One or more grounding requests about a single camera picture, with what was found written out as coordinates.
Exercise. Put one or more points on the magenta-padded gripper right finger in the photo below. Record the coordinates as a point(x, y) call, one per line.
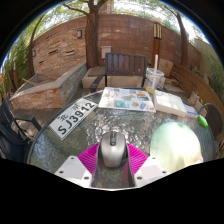
point(150, 168)

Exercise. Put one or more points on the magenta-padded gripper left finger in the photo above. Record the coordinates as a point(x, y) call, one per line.
point(75, 170)

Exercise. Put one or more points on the grey black computer mouse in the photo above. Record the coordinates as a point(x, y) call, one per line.
point(113, 150)

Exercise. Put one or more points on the white license plate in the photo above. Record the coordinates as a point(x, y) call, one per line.
point(71, 118)

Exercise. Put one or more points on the white open book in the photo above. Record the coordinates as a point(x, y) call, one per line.
point(168, 102)

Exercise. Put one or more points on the black metal chair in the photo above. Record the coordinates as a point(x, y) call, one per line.
point(13, 140)

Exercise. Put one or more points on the small blue white booklet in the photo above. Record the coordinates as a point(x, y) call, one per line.
point(191, 111)

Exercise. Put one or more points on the green tissue packet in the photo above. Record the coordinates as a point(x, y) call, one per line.
point(202, 121)

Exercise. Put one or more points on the colourful open magazine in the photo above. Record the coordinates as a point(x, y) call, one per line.
point(126, 99)

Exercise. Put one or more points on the dark wicker chair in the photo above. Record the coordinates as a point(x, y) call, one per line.
point(215, 123)

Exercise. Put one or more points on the stone raised garden bed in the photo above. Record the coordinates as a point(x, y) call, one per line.
point(50, 93)

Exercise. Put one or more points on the small white plant pot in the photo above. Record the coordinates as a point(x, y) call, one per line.
point(193, 98)

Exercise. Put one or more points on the clear plastic cup with straw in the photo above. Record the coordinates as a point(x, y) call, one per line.
point(155, 78)

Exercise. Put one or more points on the curved wooden bench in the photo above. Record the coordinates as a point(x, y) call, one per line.
point(196, 86)

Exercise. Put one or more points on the beige stone block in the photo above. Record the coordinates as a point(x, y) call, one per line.
point(166, 68)

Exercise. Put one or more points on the dark wooden slatted chair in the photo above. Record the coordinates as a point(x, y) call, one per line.
point(125, 65)

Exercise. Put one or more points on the large forked tree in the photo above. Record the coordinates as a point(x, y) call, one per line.
point(91, 40)

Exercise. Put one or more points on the slim tree trunk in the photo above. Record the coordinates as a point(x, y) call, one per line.
point(183, 40)

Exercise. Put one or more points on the wooden garden lamp post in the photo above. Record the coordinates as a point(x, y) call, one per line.
point(156, 46)

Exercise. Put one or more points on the grey wall utility box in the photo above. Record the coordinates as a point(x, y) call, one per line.
point(106, 51)

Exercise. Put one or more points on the black wall lamp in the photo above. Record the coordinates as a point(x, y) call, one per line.
point(33, 53)
point(79, 33)

